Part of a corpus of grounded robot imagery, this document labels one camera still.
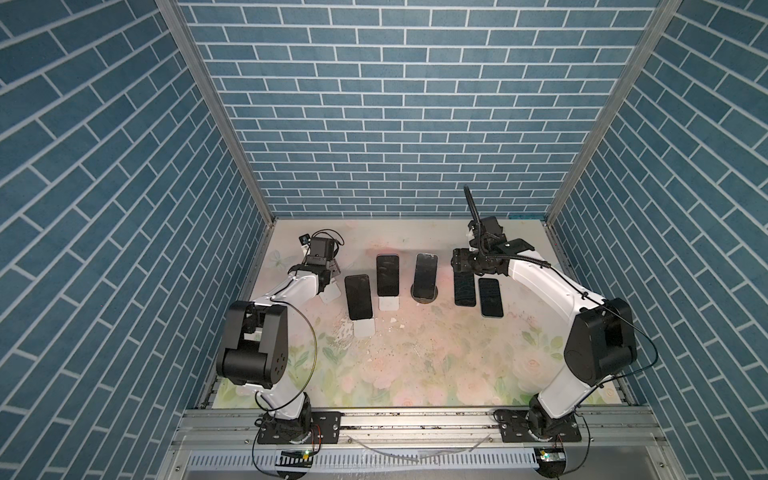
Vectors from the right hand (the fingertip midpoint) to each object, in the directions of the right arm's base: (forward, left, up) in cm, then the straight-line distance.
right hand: (464, 262), depth 90 cm
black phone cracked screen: (-1, -2, -13) cm, 13 cm away
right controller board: (-46, -22, -19) cm, 55 cm away
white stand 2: (-9, +23, -14) cm, 28 cm away
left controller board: (-51, +42, -17) cm, 68 cm away
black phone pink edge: (-5, +23, -3) cm, 24 cm away
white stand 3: (-7, +42, -12) cm, 44 cm away
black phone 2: (-3, +12, -5) cm, 13 cm away
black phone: (-13, +31, -5) cm, 34 cm away
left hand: (-1, +43, -5) cm, 43 cm away
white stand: (-18, +29, -13) cm, 37 cm away
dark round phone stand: (-8, +11, -12) cm, 18 cm away
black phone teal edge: (-5, -10, -12) cm, 16 cm away
